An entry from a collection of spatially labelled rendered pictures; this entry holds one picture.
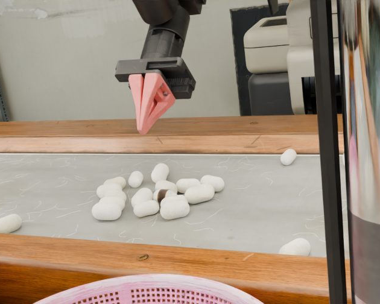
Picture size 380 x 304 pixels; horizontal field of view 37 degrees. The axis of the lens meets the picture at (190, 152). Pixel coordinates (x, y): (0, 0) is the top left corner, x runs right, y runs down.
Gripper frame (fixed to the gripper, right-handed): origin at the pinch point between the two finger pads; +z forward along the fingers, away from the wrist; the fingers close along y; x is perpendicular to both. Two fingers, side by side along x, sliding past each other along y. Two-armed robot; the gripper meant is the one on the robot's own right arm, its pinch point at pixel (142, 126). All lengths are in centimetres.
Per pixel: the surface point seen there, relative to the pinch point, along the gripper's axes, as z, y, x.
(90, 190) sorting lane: 8.6, -7.1, 2.6
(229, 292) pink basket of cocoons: 24.5, 21.1, -15.4
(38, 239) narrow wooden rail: 20.1, -2.5, -10.9
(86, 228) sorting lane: 16.4, -1.4, -4.3
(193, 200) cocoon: 10.7, 9.9, -0.7
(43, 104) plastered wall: -106, -161, 157
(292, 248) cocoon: 18.2, 24.4, -8.8
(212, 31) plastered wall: -133, -59, 139
